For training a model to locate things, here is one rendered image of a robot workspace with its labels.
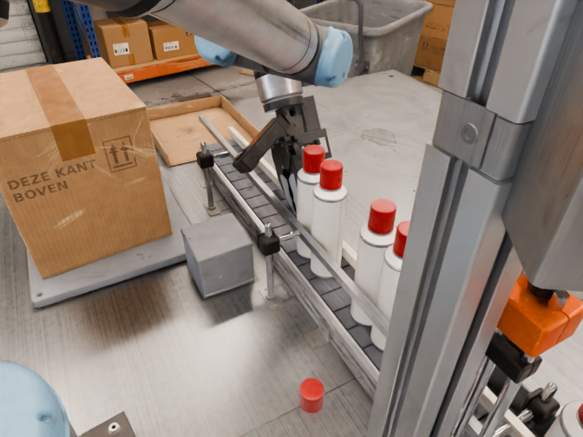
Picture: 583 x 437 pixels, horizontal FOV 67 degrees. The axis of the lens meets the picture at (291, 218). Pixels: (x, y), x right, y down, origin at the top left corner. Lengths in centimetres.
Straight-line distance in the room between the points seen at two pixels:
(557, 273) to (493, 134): 6
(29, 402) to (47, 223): 45
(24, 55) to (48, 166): 387
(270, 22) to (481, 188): 33
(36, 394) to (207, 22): 34
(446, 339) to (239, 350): 49
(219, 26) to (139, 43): 372
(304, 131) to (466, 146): 59
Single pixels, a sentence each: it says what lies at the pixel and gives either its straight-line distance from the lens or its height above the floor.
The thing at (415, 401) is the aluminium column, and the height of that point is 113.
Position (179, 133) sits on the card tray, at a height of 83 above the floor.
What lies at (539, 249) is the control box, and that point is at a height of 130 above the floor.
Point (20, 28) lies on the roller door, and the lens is 460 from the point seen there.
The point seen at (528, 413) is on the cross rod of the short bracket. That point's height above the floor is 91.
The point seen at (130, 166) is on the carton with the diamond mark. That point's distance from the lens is 81.
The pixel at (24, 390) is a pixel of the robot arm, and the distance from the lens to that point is 44.
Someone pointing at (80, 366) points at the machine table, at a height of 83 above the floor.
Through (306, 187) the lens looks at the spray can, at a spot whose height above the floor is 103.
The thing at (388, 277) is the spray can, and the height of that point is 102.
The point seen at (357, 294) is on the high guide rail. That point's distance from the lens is 62.
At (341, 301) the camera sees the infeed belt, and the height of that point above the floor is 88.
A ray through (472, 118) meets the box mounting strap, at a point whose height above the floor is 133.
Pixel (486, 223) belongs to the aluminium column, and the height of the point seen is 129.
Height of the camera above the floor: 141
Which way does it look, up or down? 37 degrees down
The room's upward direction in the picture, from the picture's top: straight up
